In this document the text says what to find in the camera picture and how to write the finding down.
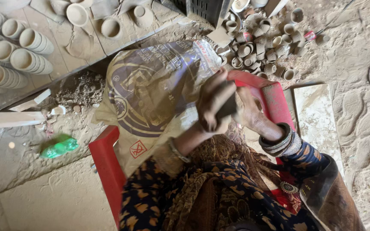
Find stack of dark bangles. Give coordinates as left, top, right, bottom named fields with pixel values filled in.
left=258, top=122, right=294, bottom=158

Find stacks of nested clay cups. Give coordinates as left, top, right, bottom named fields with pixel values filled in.
left=0, top=3, right=55, bottom=95

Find thin dark cable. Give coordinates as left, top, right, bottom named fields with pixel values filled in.
left=315, top=0, right=356, bottom=36

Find pale stone slab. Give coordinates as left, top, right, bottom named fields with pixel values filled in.
left=292, top=83, right=346, bottom=180

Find short pale wooden piece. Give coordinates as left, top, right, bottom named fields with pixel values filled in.
left=9, top=89, right=52, bottom=112

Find small clay pot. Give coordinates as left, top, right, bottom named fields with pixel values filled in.
left=133, top=5, right=155, bottom=28

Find person's right hand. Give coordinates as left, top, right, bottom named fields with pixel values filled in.
left=235, top=86, right=285, bottom=142

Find brown patterned scarf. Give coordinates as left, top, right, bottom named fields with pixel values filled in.
left=169, top=128, right=279, bottom=231

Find thin metal bracelet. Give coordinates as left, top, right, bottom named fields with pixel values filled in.
left=168, top=139, right=192, bottom=164

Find white bowl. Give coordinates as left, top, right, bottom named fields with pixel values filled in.
left=231, top=0, right=251, bottom=13

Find black plastic crate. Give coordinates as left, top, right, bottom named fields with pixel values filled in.
left=164, top=0, right=234, bottom=29

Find dark clay lump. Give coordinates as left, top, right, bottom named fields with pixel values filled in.
left=216, top=84, right=239, bottom=120

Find deep clay bowl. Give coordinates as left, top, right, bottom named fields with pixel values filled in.
left=100, top=18, right=123, bottom=41

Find green plastic bottle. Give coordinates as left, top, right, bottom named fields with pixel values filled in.
left=39, top=137, right=79, bottom=160

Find person's left hand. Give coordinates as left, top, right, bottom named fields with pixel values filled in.
left=196, top=69, right=237, bottom=134

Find dark patterned dress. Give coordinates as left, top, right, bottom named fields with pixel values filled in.
left=119, top=141, right=333, bottom=231

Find wide shallow clay bowl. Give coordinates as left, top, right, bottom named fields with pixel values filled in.
left=66, top=3, right=89, bottom=28

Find long pale wooden plank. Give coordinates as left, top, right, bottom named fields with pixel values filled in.
left=0, top=111, right=47, bottom=130

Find pile of loose clay cups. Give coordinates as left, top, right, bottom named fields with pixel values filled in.
left=219, top=7, right=331, bottom=81

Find printed woven sack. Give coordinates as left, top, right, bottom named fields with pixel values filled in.
left=91, top=39, right=225, bottom=178

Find wooden board platform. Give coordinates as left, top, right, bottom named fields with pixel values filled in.
left=0, top=0, right=193, bottom=117

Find red plastic chair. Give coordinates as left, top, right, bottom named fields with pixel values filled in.
left=88, top=70, right=303, bottom=229

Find heap of clay rubble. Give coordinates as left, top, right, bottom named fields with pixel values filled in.
left=55, top=71, right=106, bottom=108

